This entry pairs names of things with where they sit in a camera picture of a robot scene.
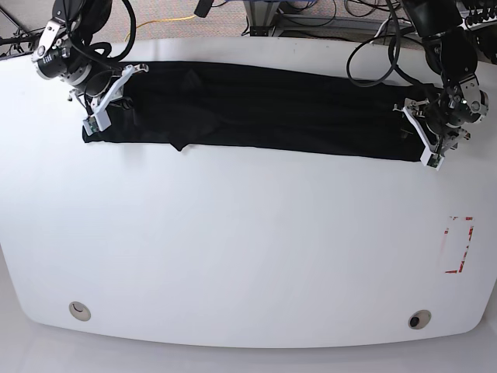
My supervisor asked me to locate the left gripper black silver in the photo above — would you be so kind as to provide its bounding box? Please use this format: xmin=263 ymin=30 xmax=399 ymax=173
xmin=422 ymin=75 xmax=488 ymax=134

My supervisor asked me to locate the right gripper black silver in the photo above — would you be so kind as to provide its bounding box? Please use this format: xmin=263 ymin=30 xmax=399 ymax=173
xmin=32 ymin=19 xmax=134 ymax=113

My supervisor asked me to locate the black T-shirt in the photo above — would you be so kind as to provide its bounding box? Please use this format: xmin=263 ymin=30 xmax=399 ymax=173
xmin=82 ymin=61 xmax=424 ymax=162

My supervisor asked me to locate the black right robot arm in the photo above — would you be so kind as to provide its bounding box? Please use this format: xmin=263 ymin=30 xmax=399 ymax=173
xmin=32 ymin=0 xmax=137 ymax=115

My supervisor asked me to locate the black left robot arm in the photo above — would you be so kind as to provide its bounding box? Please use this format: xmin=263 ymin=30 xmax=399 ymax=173
xmin=399 ymin=1 xmax=489 ymax=157

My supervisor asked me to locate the white power strip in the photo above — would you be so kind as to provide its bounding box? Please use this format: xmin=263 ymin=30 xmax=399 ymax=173
xmin=461 ymin=12 xmax=496 ymax=30

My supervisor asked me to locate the red tape rectangle marking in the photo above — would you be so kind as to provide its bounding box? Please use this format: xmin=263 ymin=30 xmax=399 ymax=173
xmin=440 ymin=216 xmax=475 ymax=274

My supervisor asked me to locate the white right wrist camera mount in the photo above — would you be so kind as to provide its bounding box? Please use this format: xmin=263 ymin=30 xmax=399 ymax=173
xmin=68 ymin=64 xmax=149 ymax=136

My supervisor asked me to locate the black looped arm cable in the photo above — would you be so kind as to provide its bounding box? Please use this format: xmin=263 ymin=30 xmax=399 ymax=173
xmin=345 ymin=7 xmax=412 ymax=89

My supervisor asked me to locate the yellow cable on floor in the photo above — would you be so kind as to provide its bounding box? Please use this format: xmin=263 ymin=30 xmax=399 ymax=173
xmin=123 ymin=14 xmax=195 ymax=43

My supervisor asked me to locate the grey aluminium frame stand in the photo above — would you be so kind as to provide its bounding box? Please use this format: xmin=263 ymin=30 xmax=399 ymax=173
xmin=242 ymin=1 xmax=280 ymax=37

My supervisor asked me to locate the right table cable grommet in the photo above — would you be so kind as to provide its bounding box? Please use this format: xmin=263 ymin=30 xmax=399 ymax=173
xmin=408 ymin=309 xmax=432 ymax=330

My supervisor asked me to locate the table cable grommet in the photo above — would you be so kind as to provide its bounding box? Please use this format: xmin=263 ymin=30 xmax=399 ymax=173
xmin=68 ymin=302 xmax=91 ymax=322
xmin=408 ymin=309 xmax=432 ymax=330

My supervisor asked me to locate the left table cable grommet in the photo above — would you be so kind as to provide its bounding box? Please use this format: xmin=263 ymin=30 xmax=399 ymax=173
xmin=68 ymin=302 xmax=91 ymax=322

